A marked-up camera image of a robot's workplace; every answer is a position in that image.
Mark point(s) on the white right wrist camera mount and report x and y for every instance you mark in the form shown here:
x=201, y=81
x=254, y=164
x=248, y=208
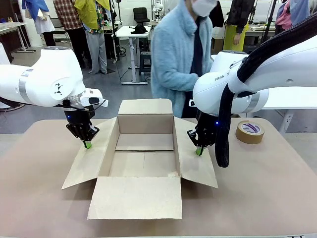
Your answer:
x=191, y=102

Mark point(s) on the white side table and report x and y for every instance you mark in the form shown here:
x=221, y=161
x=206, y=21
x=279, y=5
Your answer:
x=292, y=99

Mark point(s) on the person in light blue fleece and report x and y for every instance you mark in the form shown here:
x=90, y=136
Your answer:
x=173, y=49

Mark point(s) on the black tripod stand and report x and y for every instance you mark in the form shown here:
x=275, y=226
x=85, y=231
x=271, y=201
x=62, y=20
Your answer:
x=271, y=19

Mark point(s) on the white standing desk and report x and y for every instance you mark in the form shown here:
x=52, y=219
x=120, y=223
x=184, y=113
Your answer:
x=128, y=32

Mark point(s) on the brown packing tape roll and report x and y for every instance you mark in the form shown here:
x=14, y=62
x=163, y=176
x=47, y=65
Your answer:
x=249, y=132

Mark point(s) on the black bag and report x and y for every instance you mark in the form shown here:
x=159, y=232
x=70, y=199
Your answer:
x=138, y=29

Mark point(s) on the black step stool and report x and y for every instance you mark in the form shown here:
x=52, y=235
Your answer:
x=145, y=62

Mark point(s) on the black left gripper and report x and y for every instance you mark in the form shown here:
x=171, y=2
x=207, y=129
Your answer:
x=79, y=124

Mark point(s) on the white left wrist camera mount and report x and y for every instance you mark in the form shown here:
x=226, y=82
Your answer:
x=91, y=95

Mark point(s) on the black office chair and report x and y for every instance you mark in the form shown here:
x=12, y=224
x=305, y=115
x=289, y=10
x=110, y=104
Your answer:
x=141, y=15

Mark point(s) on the brown cardboard box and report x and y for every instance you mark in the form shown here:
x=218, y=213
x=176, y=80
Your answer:
x=138, y=163

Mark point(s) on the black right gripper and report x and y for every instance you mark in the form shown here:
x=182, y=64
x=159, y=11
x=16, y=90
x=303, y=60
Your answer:
x=206, y=129

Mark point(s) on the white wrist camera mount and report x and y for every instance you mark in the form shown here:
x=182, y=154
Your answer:
x=91, y=95
x=191, y=102

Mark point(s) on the wooden workbench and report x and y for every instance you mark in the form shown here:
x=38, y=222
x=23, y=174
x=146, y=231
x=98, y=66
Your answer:
x=12, y=26

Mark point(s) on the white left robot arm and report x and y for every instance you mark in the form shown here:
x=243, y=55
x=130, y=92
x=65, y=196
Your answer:
x=44, y=79

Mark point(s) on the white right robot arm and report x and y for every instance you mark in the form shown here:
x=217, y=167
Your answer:
x=277, y=72

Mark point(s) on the pink clothes mannequin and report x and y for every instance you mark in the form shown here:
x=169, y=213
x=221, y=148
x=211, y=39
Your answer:
x=292, y=15

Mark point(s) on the person's right forearm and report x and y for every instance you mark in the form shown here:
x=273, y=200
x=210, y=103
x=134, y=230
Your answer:
x=178, y=81

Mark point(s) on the white face mask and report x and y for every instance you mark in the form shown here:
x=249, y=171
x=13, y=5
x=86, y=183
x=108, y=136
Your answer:
x=203, y=7

